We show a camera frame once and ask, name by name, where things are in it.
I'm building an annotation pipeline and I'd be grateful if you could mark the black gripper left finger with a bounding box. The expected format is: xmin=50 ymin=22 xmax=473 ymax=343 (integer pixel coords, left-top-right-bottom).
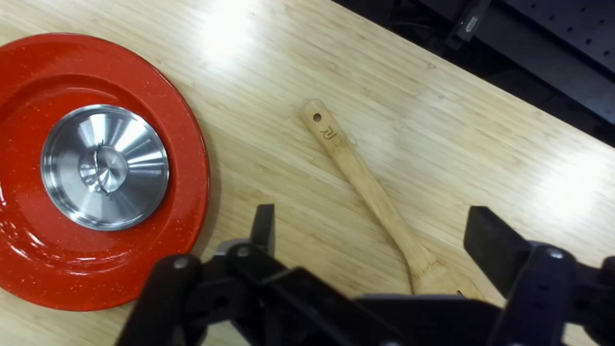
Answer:
xmin=113 ymin=201 xmax=307 ymax=346

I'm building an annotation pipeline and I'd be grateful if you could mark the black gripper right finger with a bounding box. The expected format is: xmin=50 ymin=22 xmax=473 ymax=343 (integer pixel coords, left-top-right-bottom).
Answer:
xmin=461 ymin=203 xmax=615 ymax=346

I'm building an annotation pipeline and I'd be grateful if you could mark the wooden slotted spatula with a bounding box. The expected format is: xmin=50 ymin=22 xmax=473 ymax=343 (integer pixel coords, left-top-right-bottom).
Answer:
xmin=298 ymin=97 xmax=465 ymax=297

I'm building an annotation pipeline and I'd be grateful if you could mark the red round plate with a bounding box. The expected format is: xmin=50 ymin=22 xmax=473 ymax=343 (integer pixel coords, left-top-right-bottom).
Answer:
xmin=0 ymin=32 xmax=211 ymax=312

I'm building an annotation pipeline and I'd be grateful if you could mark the round steel lid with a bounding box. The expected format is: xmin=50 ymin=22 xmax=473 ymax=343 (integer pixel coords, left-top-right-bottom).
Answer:
xmin=38 ymin=103 xmax=173 ymax=232

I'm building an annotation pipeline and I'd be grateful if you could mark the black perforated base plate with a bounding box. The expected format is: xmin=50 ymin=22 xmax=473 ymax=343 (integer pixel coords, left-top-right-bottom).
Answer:
xmin=415 ymin=0 xmax=615 ymax=126

